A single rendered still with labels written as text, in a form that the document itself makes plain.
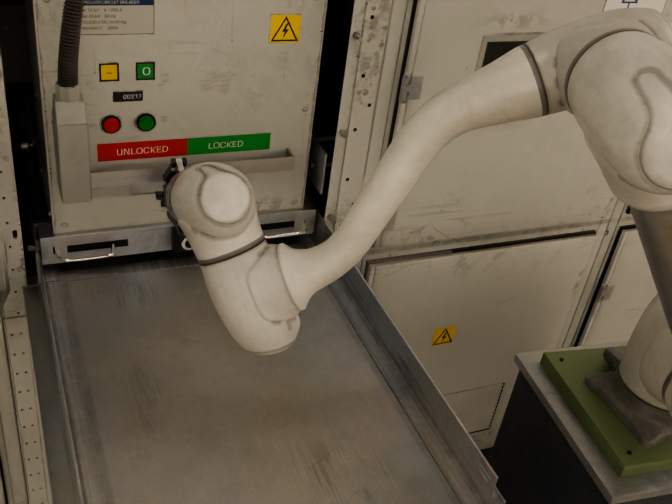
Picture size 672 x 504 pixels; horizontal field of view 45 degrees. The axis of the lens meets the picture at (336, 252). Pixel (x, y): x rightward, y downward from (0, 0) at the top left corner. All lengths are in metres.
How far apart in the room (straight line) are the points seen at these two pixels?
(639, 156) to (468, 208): 0.89
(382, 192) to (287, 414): 0.41
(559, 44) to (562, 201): 0.87
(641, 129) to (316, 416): 0.69
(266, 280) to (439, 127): 0.31
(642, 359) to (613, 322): 0.83
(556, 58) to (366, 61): 0.50
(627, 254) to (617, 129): 1.27
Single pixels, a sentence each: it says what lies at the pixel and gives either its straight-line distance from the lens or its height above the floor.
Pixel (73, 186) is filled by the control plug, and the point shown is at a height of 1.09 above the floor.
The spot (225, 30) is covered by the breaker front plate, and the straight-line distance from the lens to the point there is 1.44.
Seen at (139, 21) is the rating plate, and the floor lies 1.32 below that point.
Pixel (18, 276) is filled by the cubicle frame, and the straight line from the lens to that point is 1.56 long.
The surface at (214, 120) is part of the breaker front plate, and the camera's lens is 1.50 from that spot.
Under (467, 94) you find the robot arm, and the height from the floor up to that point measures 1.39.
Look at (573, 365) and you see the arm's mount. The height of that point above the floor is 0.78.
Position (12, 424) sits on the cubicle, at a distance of 1.81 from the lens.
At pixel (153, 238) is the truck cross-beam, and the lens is 1.59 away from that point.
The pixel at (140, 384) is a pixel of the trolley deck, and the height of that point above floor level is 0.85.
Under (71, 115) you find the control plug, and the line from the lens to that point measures 1.34.
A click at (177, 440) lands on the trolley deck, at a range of 1.27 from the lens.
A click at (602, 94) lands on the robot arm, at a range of 0.97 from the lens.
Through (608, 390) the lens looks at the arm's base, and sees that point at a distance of 1.61.
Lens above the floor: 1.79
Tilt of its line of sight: 34 degrees down
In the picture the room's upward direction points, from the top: 9 degrees clockwise
